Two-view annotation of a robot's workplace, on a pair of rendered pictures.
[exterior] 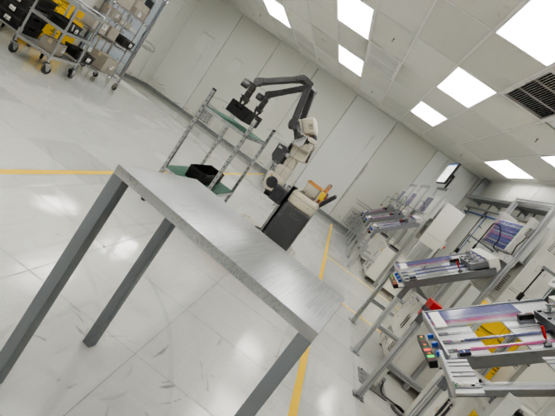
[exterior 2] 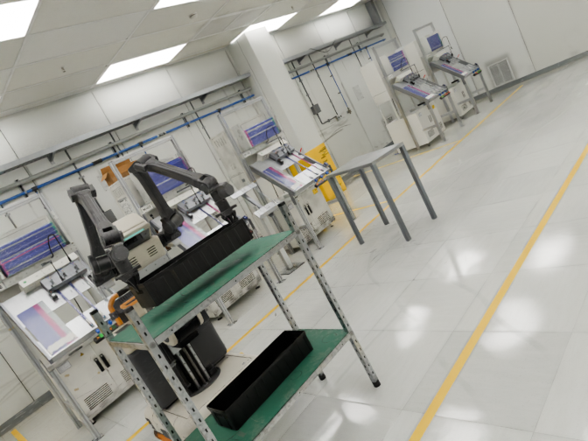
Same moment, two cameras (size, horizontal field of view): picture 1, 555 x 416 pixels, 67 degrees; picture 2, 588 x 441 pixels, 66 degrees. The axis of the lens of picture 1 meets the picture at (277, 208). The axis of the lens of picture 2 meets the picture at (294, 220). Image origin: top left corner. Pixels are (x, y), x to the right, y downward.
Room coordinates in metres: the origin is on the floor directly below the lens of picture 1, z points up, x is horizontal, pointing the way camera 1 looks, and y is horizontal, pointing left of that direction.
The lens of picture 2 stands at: (4.89, 2.53, 1.40)
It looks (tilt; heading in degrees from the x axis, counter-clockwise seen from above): 11 degrees down; 226
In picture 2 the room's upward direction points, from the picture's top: 28 degrees counter-clockwise
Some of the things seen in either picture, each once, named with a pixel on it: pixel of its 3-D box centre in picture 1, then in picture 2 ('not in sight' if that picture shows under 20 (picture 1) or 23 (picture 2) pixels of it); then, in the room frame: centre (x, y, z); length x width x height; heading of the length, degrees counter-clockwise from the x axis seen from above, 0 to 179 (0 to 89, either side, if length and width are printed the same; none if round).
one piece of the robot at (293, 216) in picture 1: (291, 214); (168, 340); (3.73, -0.14, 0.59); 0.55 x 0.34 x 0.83; 175
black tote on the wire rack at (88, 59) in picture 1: (78, 54); not in sight; (6.40, 3.87, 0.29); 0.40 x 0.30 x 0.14; 176
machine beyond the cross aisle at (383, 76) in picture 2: not in sight; (402, 95); (-2.75, -1.36, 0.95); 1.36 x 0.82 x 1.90; 86
